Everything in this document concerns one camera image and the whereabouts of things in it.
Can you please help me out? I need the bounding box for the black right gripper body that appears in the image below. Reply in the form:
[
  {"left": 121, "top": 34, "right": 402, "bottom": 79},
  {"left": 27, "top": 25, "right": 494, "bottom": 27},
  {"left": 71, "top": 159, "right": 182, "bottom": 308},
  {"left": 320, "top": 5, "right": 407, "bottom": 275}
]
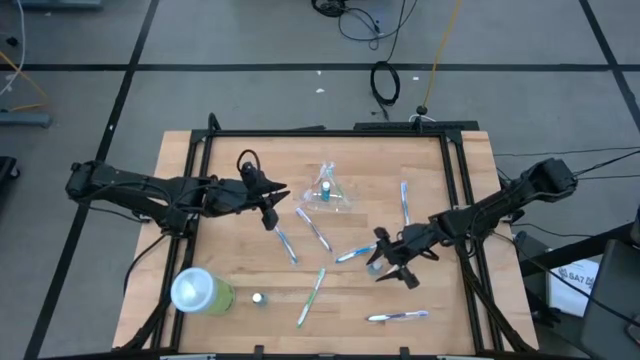
[{"left": 372, "top": 222, "right": 446, "bottom": 291}]

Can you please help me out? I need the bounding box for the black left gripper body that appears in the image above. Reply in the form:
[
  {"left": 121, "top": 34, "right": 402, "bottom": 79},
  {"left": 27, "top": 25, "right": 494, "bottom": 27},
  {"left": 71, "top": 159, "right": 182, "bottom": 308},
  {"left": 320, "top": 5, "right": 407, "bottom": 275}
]
[{"left": 202, "top": 162, "right": 281, "bottom": 231}]

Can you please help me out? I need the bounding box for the blue white toothbrush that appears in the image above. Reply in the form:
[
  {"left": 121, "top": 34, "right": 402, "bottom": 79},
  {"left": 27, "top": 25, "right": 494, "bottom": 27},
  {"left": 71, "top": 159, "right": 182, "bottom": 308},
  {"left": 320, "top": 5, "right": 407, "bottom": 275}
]
[
  {"left": 273, "top": 225, "right": 300, "bottom": 266},
  {"left": 334, "top": 243, "right": 379, "bottom": 265},
  {"left": 399, "top": 180, "right": 412, "bottom": 227}
]

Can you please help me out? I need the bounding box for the clear plastic bag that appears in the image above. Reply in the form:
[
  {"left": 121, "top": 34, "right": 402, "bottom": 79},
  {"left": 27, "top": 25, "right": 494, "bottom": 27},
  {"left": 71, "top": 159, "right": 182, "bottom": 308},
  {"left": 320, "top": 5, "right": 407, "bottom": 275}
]
[{"left": 299, "top": 160, "right": 354, "bottom": 215}]

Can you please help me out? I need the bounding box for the green cup with white lid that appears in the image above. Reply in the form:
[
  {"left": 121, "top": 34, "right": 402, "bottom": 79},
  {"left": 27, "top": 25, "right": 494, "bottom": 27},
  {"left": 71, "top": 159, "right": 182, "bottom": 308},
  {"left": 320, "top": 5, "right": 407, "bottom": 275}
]
[{"left": 170, "top": 266, "right": 237, "bottom": 317}]

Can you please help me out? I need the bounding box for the dark blue toothbrush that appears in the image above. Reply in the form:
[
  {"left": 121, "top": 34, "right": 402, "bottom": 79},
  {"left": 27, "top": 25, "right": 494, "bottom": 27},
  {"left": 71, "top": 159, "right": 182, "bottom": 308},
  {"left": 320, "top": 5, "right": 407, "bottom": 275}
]
[{"left": 364, "top": 309, "right": 431, "bottom": 323}]

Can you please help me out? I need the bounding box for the black support beam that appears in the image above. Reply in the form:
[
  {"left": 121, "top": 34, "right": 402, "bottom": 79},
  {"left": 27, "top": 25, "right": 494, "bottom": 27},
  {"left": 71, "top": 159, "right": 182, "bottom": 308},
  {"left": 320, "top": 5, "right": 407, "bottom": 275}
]
[{"left": 519, "top": 222, "right": 636, "bottom": 276}]

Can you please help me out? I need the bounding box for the white printed paper sign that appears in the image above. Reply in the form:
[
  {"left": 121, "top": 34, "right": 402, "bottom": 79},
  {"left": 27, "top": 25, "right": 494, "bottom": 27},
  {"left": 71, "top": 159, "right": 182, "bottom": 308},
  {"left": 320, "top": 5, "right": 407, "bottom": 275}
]
[{"left": 547, "top": 258, "right": 601, "bottom": 319}]

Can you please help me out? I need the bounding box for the dark grey chair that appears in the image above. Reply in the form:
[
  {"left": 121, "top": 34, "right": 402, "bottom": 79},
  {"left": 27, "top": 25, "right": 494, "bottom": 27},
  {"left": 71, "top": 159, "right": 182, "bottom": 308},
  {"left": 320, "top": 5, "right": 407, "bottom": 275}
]
[{"left": 579, "top": 238, "right": 640, "bottom": 360}]

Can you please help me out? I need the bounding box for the grey blue floor bar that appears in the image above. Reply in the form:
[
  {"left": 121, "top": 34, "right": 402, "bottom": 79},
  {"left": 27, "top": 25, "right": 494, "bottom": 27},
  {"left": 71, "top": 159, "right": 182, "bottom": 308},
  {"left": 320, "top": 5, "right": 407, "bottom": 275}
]
[{"left": 0, "top": 111, "right": 53, "bottom": 129}]

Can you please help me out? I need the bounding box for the black object on floor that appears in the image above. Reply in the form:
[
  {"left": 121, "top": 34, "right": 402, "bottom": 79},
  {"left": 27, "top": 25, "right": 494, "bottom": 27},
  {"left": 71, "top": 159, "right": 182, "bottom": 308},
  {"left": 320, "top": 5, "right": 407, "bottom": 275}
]
[{"left": 0, "top": 155, "right": 21, "bottom": 194}]

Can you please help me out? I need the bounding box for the black aluminium table frame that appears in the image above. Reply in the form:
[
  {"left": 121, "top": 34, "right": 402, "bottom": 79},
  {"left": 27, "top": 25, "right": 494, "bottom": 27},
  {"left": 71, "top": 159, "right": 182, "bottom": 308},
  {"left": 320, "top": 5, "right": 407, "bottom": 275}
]
[{"left": 112, "top": 112, "right": 539, "bottom": 354}]

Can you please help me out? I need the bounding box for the coiled black floor cable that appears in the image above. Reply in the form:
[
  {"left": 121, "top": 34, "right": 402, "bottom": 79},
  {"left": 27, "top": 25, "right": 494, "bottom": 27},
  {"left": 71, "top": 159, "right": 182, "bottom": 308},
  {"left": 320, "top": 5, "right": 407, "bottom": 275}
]
[{"left": 369, "top": 59, "right": 402, "bottom": 121}]

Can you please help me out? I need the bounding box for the thin black cable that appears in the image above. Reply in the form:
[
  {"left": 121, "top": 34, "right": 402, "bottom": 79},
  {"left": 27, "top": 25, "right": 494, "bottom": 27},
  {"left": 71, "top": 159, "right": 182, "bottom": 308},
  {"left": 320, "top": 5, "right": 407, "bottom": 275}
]
[
  {"left": 499, "top": 149, "right": 640, "bottom": 191},
  {"left": 494, "top": 146, "right": 640, "bottom": 159}
]

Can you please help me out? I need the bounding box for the tangled black floor cable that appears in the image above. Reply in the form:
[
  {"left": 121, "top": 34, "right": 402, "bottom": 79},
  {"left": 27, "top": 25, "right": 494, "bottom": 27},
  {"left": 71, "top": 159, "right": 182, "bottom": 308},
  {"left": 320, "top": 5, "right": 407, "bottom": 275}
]
[{"left": 310, "top": 0, "right": 419, "bottom": 51}]

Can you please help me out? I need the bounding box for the long yellow cable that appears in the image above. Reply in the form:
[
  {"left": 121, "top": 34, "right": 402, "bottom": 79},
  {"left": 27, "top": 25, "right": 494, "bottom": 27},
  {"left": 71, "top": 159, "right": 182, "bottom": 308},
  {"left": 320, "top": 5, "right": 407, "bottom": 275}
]
[{"left": 422, "top": 0, "right": 464, "bottom": 107}]

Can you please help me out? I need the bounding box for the thin yellow floor cable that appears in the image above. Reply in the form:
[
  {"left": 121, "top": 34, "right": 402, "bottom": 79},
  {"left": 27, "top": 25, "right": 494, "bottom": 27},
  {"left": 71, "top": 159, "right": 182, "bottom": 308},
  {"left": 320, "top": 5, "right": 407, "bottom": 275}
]
[{"left": 0, "top": 49, "right": 49, "bottom": 114}]

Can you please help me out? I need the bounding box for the thin white floor cable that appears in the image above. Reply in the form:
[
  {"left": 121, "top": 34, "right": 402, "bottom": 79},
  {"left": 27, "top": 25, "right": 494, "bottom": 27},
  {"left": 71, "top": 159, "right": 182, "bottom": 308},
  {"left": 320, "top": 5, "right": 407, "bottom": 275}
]
[{"left": 0, "top": 0, "right": 27, "bottom": 99}]

